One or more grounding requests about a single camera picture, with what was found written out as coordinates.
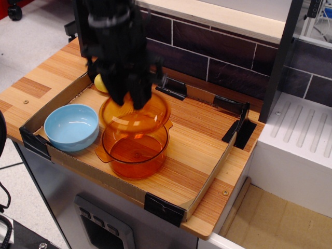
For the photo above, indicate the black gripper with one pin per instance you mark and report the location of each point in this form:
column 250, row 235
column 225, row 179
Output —
column 121, row 40

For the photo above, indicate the orange transparent pot lid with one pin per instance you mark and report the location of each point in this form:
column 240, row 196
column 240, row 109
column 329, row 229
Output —
column 152, row 116

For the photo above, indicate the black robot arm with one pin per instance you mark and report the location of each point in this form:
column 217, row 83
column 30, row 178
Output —
column 82, row 9

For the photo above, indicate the orange transparent pot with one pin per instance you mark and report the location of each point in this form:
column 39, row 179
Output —
column 134, row 155

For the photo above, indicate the yellow plastic potato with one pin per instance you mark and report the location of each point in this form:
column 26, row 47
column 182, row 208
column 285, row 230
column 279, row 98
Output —
column 99, row 84

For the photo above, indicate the light blue bowl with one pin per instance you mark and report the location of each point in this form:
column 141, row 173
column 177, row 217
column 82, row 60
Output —
column 72, row 127

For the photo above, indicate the cardboard fence with black tape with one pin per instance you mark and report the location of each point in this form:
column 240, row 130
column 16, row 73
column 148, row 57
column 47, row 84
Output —
column 200, row 173

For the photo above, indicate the black caster wheel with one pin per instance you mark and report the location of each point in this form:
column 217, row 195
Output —
column 14, row 11

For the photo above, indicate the grey oven control panel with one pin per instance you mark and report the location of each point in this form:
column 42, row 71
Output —
column 103, row 229

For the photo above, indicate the light wooden shelf board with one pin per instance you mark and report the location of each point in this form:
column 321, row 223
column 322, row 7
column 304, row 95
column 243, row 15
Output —
column 242, row 23

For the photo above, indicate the white drainer sink unit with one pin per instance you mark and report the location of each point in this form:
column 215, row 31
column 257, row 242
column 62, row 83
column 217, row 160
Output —
column 292, row 157

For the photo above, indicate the dark upright shelf post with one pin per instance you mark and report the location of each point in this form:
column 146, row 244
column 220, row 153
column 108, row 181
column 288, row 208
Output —
column 285, row 43

